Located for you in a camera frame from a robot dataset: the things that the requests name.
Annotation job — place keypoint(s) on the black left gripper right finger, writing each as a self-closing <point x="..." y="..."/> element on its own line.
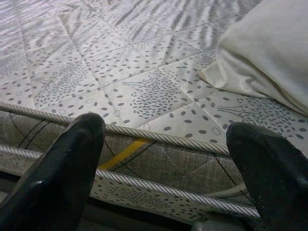
<point x="272" y="173"/>

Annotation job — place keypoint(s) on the cream patterned mattress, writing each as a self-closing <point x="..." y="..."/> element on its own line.
<point x="120" y="60"/>

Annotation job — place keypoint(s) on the cream pillow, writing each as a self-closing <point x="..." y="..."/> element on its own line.
<point x="269" y="48"/>

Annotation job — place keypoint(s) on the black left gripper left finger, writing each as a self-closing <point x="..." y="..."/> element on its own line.
<point x="55" y="180"/>

